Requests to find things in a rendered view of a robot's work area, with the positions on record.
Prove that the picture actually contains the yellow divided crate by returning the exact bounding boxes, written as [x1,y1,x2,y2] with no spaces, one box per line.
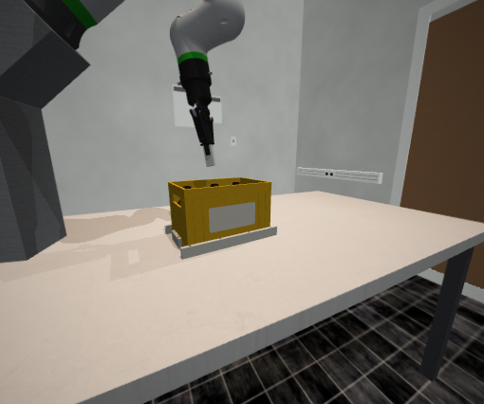
[170,177,271,247]

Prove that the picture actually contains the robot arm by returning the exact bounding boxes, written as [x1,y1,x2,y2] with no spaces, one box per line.
[24,0,245,89]

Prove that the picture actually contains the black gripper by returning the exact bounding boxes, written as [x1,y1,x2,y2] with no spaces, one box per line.
[185,81,215,167]

